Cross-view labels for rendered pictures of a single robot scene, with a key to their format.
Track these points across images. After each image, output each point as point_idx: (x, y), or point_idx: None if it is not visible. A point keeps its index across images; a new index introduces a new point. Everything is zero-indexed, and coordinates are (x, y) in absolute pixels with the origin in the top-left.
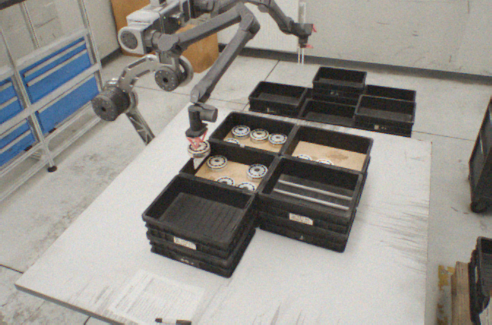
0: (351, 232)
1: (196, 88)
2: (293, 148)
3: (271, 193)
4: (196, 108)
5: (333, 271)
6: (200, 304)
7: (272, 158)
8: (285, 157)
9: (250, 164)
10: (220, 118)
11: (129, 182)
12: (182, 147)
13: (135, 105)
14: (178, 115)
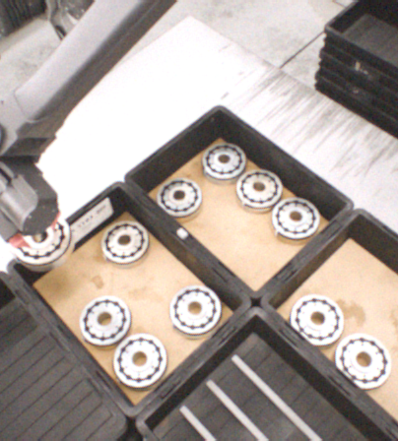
0: None
1: None
2: (319, 264)
3: (198, 388)
4: None
5: None
6: None
7: (237, 300)
8: (267, 316)
9: (196, 275)
10: (227, 83)
11: None
12: (116, 138)
13: (59, 9)
14: (150, 46)
